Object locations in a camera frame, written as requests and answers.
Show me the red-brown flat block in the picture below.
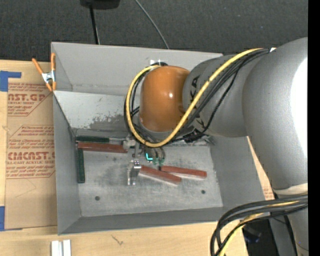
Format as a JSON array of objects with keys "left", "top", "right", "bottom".
[
  {"left": 159, "top": 164, "right": 208, "bottom": 181},
  {"left": 138, "top": 164, "right": 183, "bottom": 187},
  {"left": 76, "top": 141, "right": 129, "bottom": 154}
]

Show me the brown cardboard board, red print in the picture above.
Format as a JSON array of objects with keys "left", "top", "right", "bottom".
[{"left": 0, "top": 59, "right": 276, "bottom": 231}]

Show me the dark green flat block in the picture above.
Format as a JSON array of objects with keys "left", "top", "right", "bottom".
[
  {"left": 75, "top": 135, "right": 111, "bottom": 144},
  {"left": 76, "top": 149, "right": 86, "bottom": 184}
]

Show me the grey metal bin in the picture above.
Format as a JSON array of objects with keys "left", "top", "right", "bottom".
[{"left": 50, "top": 41, "right": 271, "bottom": 236}]

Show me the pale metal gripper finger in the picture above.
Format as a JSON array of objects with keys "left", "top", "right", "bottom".
[
  {"left": 127, "top": 160, "right": 142, "bottom": 187},
  {"left": 107, "top": 136, "right": 137, "bottom": 149}
]

